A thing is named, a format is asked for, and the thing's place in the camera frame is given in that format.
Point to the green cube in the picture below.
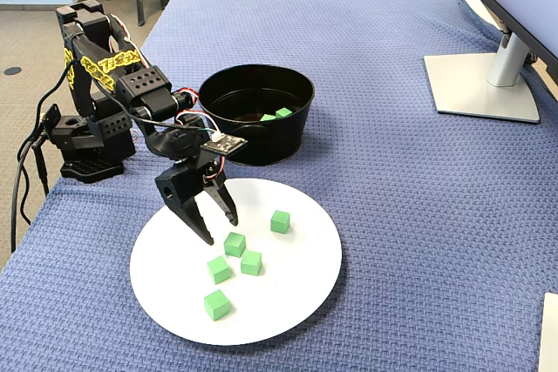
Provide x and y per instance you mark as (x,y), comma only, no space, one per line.
(218,269)
(280,221)
(267,118)
(283,112)
(216,304)
(251,262)
(235,244)

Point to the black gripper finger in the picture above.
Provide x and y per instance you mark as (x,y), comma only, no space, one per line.
(196,219)
(224,198)

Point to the black metal bucket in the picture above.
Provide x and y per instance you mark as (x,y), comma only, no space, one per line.
(261,145)

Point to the black round floor cover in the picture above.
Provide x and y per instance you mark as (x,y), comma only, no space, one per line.
(12,71)

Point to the white flat board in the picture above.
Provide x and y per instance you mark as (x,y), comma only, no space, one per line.
(550,333)

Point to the silver monitor with stand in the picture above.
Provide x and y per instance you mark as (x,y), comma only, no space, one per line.
(484,93)

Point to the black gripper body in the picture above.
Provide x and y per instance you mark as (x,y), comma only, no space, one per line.
(180,187)

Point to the blue woven cloth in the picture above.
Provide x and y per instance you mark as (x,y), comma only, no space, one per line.
(370,171)

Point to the white round plate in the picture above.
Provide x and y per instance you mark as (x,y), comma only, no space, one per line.
(283,285)

